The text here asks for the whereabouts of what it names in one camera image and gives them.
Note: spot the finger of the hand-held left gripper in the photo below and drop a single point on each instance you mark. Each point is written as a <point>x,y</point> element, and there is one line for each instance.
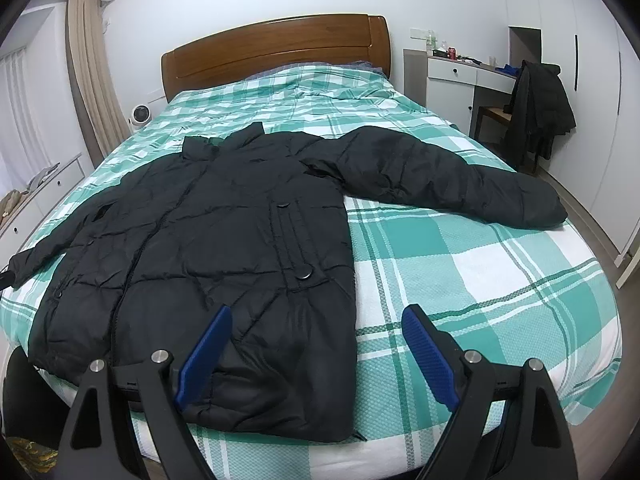
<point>5,279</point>

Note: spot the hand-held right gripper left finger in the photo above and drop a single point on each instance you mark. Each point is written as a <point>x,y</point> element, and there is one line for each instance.
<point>207,350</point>

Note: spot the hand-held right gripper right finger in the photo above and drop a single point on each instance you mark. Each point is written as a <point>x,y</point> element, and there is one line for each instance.
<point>427,355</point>

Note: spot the black puffer jacket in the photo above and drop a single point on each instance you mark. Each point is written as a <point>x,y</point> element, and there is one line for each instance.
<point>225,220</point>

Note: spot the beige cloth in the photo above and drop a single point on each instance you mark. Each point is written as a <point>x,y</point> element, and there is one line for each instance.
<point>12,204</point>

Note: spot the bed with green checked sheet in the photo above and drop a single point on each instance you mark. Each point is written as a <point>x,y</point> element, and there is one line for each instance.
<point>450,280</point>

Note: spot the white low cabinet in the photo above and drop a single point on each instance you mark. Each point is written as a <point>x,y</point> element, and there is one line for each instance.
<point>55,185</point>

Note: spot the grey cloth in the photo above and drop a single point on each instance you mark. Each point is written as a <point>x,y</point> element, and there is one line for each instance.
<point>42,176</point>

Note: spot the white sheer curtain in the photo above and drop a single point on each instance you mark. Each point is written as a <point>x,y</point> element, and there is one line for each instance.
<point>20,110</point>

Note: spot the person's patterned clothing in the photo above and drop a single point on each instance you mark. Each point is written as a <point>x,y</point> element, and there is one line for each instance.
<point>30,460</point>

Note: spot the small white fan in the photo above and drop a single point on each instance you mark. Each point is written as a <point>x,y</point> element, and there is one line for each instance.
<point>139,116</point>

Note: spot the beige curtain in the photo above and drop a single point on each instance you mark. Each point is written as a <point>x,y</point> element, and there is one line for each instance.
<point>92,70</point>

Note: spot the wooden chair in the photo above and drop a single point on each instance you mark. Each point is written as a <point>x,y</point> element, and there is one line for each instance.
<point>492,112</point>

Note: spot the dark jacket on chair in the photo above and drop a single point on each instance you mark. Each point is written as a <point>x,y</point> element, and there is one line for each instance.
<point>540,100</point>

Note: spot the white desk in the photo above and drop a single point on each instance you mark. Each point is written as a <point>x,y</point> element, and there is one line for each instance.
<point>450,72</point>

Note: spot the blue item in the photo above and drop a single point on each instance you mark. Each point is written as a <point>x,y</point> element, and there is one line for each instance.
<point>506,69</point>

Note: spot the white wardrobe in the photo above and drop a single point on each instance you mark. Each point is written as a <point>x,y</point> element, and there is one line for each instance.
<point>600,110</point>

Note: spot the wooden headboard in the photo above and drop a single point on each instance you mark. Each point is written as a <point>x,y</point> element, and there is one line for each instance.
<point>275,45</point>

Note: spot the white wall socket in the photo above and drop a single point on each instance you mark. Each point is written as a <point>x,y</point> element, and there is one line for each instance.
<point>417,35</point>

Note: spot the grey wall panel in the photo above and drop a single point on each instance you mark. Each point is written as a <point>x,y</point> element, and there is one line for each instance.
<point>525,42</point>

